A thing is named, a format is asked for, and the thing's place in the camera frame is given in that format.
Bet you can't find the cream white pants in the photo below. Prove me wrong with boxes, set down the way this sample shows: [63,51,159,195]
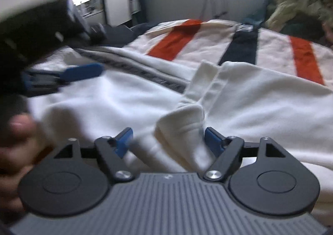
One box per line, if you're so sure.
[28,60,333,226]

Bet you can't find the white garment with striped trim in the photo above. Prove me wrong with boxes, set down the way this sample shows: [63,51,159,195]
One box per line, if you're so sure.
[73,46,201,94]

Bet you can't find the dark blue cloth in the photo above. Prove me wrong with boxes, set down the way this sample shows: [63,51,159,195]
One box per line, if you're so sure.
[103,22,160,49]

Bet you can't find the white dresser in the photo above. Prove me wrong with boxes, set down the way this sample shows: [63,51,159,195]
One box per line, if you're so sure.
[77,7,106,27]

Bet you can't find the orange and navy striped blanket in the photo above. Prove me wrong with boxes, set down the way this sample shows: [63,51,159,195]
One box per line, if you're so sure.
[124,19,333,88]

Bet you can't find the person's left hand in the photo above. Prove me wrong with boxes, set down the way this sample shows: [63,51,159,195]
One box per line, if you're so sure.
[0,113,56,225]

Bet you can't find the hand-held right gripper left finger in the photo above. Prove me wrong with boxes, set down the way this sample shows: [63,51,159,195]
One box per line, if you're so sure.
[53,127,135,183]

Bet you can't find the black and white chair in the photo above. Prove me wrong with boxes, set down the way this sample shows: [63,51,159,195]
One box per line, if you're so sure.
[102,0,132,28]

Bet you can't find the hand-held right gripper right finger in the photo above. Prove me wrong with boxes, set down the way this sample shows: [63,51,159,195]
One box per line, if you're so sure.
[204,127,287,181]

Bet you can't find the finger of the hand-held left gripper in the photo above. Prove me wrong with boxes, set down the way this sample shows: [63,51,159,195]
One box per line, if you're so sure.
[83,24,108,44]
[22,63,105,95]

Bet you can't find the olive green blanket pile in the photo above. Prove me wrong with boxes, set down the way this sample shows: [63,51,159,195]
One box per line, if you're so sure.
[265,0,333,43]

